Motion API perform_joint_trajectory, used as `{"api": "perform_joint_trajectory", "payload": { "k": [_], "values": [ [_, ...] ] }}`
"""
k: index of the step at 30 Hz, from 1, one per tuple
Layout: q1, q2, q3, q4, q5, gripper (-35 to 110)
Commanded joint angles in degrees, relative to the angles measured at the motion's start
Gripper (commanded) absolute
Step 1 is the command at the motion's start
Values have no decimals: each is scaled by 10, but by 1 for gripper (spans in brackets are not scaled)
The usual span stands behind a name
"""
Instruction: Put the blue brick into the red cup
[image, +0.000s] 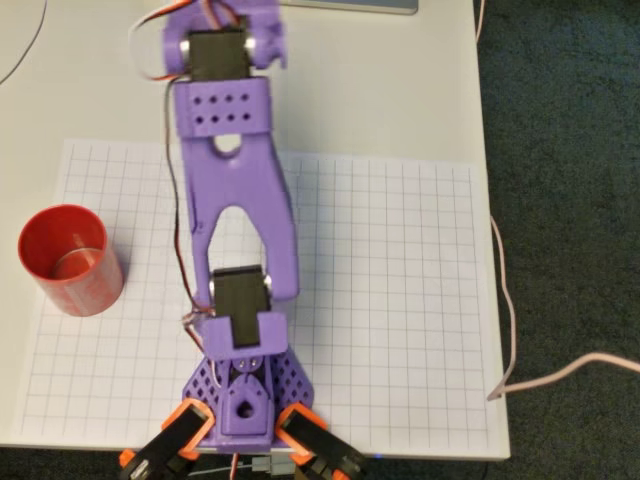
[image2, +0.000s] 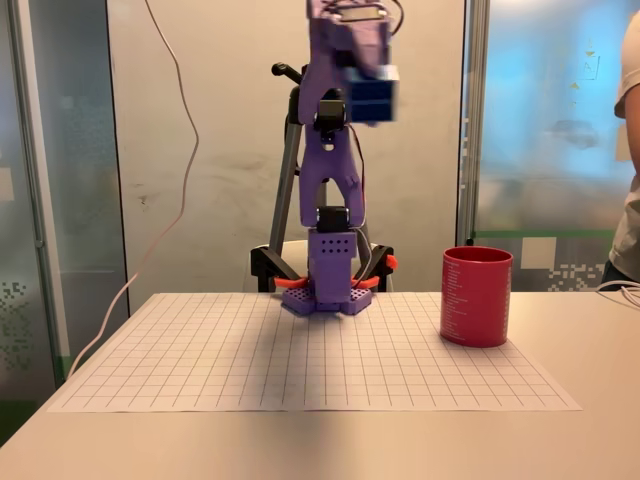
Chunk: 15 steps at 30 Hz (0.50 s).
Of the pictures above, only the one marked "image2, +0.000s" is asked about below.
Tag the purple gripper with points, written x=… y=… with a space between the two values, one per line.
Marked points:
x=361 y=49

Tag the blue brick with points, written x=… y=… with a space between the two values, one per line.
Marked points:
x=372 y=100

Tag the purple robot arm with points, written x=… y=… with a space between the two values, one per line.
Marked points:
x=330 y=165

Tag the red cup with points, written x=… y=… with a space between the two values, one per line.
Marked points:
x=475 y=300

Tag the grey black tripod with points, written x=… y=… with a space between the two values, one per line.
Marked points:
x=284 y=190

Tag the black orange clamp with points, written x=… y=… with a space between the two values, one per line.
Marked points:
x=382 y=272
x=260 y=265

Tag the person in beige shirt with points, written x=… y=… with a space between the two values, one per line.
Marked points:
x=630 y=225

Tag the white grid paper sheet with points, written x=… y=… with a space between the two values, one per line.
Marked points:
x=200 y=360

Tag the grey metal frame post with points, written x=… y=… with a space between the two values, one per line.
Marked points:
x=37 y=200
x=472 y=125

